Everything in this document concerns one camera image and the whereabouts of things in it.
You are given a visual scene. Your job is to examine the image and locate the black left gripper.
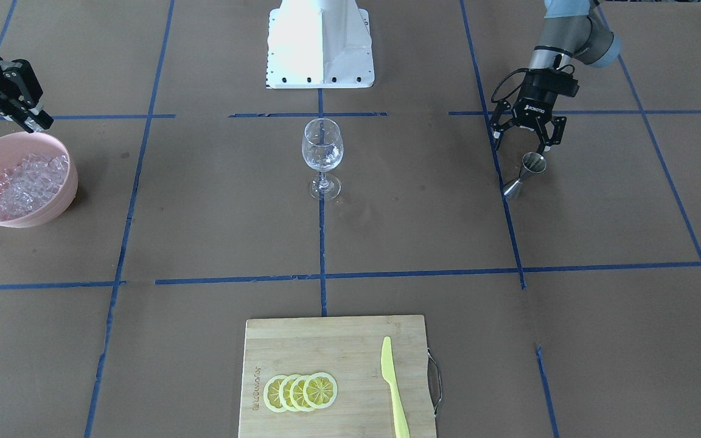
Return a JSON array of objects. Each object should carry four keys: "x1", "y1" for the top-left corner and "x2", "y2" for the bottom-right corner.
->
[{"x1": 490, "y1": 68, "x2": 567, "y2": 153}]

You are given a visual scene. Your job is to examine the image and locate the steel jigger measure cup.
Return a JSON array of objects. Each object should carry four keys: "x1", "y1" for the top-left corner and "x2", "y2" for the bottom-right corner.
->
[{"x1": 503, "y1": 151, "x2": 547, "y2": 199}]

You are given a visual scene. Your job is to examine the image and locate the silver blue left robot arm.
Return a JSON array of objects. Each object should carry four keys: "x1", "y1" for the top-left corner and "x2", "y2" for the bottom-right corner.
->
[{"x1": 489, "y1": 1, "x2": 621, "y2": 153}]

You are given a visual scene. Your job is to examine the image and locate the pink ice bowl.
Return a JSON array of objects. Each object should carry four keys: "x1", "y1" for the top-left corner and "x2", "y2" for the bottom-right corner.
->
[{"x1": 0, "y1": 132, "x2": 78, "y2": 228}]

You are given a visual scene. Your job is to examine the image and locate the clear ice cubes pile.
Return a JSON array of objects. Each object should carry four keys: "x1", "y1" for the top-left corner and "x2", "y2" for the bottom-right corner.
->
[{"x1": 0, "y1": 153, "x2": 69, "y2": 221}]

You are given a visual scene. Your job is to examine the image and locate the clear wine glass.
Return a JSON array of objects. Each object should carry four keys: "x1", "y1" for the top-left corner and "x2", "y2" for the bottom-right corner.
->
[{"x1": 301, "y1": 117, "x2": 343, "y2": 201}]

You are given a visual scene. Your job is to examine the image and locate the bamboo cutting board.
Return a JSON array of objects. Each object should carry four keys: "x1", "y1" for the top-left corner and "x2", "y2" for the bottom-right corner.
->
[{"x1": 237, "y1": 315, "x2": 437, "y2": 437}]

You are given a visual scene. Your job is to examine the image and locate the yellow plastic knife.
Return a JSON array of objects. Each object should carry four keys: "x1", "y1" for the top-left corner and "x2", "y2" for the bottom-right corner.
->
[{"x1": 380, "y1": 336, "x2": 411, "y2": 437}]

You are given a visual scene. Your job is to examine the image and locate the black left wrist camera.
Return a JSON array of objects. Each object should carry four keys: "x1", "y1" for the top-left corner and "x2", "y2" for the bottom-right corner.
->
[{"x1": 554, "y1": 71, "x2": 579, "y2": 97}]

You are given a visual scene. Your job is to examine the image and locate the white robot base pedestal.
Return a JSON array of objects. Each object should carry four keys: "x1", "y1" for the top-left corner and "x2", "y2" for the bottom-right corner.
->
[{"x1": 265, "y1": 1, "x2": 375, "y2": 89}]

